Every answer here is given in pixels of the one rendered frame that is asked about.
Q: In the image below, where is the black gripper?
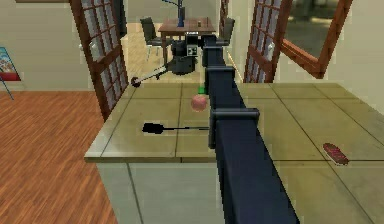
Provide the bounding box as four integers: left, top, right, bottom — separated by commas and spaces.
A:
130, 39, 199, 89

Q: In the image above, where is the pink apple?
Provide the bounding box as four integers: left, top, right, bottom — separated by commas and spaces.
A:
190, 94, 208, 113

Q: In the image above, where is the black dining chair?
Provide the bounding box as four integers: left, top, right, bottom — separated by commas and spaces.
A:
215, 17, 236, 47
139, 16, 174, 63

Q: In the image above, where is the black spatula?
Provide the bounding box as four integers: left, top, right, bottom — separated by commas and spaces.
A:
141, 122, 210, 135

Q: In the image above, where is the brown glazed room door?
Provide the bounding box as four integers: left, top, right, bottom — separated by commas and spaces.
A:
243, 0, 293, 84
69, 0, 130, 122

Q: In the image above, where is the brown wooden dining table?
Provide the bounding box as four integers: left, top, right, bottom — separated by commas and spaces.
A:
157, 17, 217, 66

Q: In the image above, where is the pale green kitchen counter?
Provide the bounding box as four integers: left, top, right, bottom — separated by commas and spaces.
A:
83, 81, 384, 224

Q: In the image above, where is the blue vase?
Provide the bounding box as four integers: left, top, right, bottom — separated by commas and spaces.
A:
161, 0, 187, 28

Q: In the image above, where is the colourful picture on stand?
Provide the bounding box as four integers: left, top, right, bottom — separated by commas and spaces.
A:
0, 46, 22, 101

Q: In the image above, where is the brown framed window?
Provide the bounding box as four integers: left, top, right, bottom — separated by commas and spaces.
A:
279, 0, 354, 80

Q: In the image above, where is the white door handle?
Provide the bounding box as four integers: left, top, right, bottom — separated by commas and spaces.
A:
89, 39, 100, 59
265, 41, 276, 62

